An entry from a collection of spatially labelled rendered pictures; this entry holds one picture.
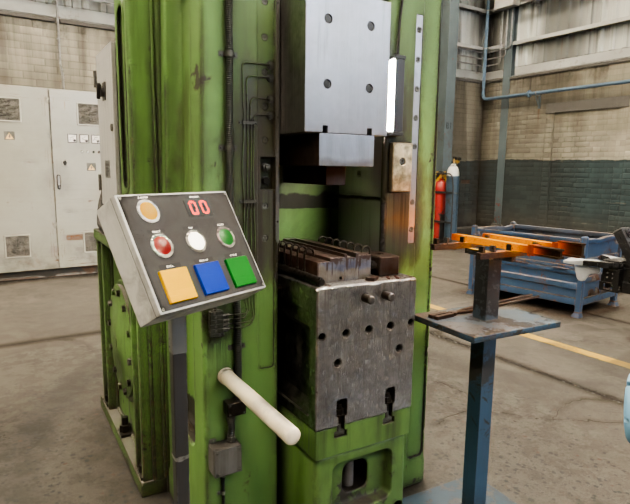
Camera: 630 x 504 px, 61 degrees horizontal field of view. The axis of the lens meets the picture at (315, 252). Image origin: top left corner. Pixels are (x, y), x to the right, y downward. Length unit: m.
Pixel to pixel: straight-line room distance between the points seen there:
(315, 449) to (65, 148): 5.48
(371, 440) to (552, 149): 8.83
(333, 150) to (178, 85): 0.64
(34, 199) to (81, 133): 0.90
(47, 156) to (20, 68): 1.20
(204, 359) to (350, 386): 0.46
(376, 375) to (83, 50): 6.37
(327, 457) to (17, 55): 6.39
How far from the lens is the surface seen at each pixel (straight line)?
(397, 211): 1.97
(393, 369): 1.83
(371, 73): 1.73
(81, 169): 6.76
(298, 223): 2.13
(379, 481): 2.05
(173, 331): 1.39
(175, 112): 1.98
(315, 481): 1.83
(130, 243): 1.20
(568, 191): 10.13
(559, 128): 10.29
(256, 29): 1.72
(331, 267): 1.66
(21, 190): 6.69
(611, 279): 1.61
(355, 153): 1.68
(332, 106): 1.64
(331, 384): 1.70
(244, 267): 1.35
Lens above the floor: 1.26
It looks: 9 degrees down
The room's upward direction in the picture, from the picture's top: 1 degrees clockwise
